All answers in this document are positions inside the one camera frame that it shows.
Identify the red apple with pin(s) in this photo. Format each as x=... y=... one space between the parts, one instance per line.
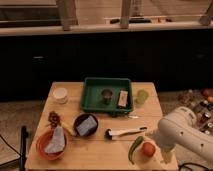
x=148 y=149

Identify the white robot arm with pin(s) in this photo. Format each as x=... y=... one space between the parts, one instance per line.
x=178 y=127

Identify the green plastic cup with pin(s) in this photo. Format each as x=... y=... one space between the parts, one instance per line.
x=141 y=97

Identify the white paper cup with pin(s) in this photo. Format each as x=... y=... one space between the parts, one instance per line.
x=60 y=95

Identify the green plastic tray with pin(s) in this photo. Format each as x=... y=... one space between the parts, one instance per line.
x=91 y=98

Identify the beige sponge block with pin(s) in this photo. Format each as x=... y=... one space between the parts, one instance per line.
x=123 y=96

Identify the blue grey sponge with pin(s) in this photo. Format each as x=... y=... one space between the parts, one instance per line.
x=86 y=126

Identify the small silver utensil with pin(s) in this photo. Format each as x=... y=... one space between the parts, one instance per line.
x=132 y=116

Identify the dark bowl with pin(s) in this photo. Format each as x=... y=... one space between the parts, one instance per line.
x=80 y=119

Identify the black white brush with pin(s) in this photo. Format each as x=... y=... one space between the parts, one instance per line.
x=113 y=134

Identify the yellow banana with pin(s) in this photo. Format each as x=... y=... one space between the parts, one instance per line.
x=68 y=128

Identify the brown grape bunch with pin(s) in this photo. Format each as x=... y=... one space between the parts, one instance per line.
x=54 y=119

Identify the green chili pepper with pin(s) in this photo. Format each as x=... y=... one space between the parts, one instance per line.
x=133 y=147

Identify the grey cloth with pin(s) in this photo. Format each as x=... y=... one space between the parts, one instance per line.
x=57 y=143

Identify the orange bowl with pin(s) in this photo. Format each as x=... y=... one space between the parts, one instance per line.
x=42 y=143

